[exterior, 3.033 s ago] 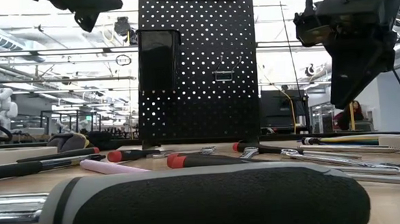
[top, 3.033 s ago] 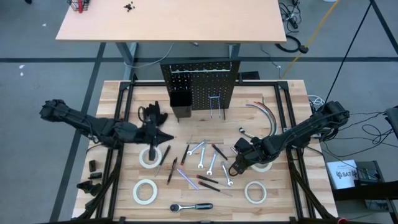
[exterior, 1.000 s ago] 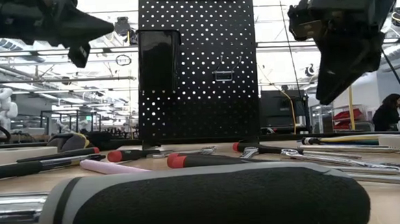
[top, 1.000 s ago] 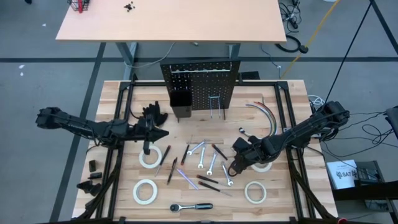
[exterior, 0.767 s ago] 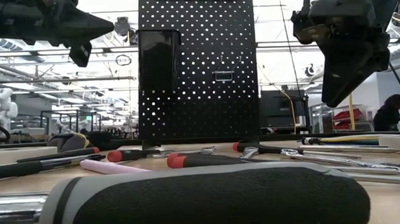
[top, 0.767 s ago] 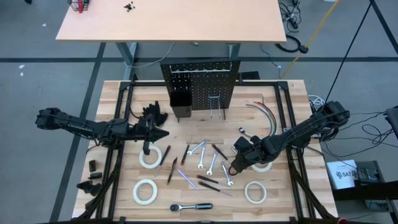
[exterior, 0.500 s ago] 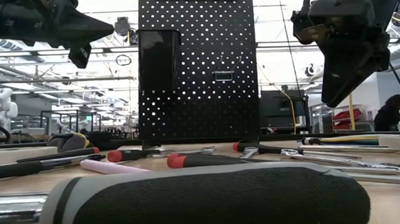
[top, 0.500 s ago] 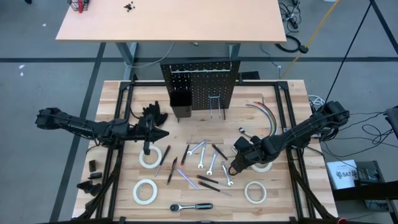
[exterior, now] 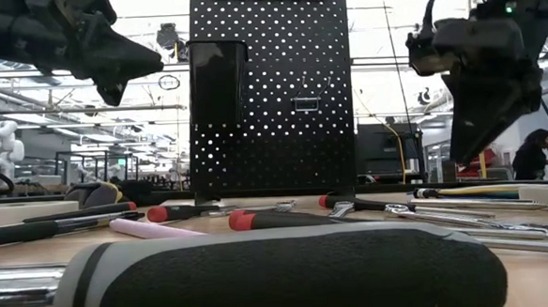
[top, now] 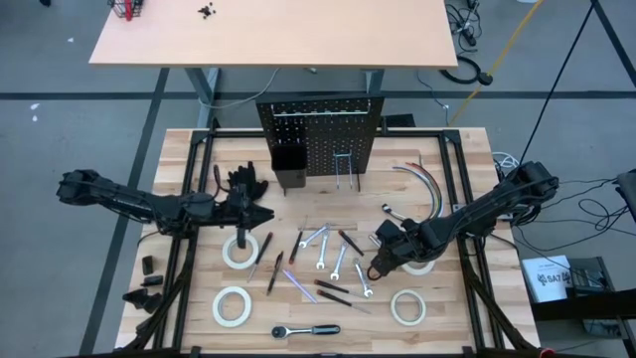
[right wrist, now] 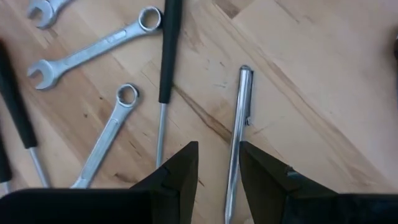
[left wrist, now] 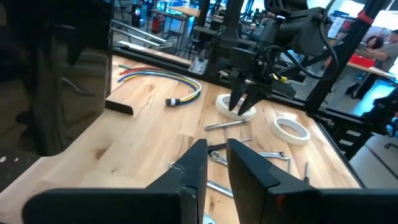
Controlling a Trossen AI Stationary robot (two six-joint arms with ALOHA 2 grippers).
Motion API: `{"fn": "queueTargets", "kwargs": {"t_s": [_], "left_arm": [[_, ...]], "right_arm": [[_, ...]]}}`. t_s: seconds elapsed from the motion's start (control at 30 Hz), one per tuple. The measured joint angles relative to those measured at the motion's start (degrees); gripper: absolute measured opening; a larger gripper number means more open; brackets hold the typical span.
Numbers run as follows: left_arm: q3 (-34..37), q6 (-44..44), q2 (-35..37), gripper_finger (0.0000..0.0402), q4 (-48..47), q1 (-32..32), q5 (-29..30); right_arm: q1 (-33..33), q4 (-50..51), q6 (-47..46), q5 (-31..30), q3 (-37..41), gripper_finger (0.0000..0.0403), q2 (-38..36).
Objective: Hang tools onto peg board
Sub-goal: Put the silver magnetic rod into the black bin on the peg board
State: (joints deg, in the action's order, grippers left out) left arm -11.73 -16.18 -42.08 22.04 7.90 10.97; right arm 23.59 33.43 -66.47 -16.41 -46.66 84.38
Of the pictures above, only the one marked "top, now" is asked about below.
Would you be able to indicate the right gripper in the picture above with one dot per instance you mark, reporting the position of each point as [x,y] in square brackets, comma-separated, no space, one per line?
[410,243]

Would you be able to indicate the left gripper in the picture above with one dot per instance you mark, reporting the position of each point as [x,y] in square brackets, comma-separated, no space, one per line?
[231,214]

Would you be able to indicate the black red-capped screwdriver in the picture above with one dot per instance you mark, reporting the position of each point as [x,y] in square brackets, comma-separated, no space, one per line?
[296,247]
[330,286]
[334,297]
[263,248]
[351,242]

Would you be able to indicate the chrome combination wrench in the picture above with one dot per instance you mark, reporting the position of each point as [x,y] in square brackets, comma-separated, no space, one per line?
[362,277]
[314,235]
[340,261]
[323,248]

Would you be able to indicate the translucent purple screwdriver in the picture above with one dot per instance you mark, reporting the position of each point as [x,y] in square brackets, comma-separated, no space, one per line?
[299,286]

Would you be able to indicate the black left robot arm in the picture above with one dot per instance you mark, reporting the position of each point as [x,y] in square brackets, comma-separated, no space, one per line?
[124,199]

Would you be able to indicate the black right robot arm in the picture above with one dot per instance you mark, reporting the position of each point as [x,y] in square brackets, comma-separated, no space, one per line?
[497,201]

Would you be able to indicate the black work glove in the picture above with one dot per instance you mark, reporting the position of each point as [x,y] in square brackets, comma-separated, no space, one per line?
[256,186]

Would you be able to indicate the white masking tape roll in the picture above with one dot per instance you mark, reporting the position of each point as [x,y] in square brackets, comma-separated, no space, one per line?
[420,271]
[408,322]
[240,266]
[232,323]

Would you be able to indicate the black pegboard bin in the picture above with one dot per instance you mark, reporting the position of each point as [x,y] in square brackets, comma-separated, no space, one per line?
[289,179]

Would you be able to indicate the small black plastic part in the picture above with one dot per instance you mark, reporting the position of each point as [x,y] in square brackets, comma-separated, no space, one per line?
[148,265]
[154,281]

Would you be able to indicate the black metal pegboard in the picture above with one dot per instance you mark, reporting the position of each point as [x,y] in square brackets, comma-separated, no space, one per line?
[328,139]

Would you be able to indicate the large black plastic part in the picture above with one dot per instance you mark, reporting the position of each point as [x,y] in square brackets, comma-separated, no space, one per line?
[144,301]

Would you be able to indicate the chrome wrench rack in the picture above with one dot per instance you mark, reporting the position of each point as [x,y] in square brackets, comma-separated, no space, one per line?
[323,113]

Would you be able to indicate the white printed booklet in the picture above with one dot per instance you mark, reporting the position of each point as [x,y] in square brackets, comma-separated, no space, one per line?
[544,281]

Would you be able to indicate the beige desk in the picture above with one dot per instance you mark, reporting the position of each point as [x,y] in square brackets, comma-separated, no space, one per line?
[273,35]

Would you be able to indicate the red stop button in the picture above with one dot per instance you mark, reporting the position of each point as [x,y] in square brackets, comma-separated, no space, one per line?
[546,353]

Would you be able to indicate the black cart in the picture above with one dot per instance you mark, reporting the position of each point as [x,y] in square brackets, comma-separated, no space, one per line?
[581,308]

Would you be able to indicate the pile of black screws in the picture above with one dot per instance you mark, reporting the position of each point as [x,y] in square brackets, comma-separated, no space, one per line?
[206,10]

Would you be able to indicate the red tool in basket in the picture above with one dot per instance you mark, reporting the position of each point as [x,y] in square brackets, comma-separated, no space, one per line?
[129,10]

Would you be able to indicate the dark chair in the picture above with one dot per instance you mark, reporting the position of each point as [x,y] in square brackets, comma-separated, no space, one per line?
[628,191]

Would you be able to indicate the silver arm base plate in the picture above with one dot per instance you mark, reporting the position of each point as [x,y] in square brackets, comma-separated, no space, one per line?
[458,207]

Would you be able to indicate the black aluminium frame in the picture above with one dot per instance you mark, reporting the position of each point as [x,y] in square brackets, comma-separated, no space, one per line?
[233,133]

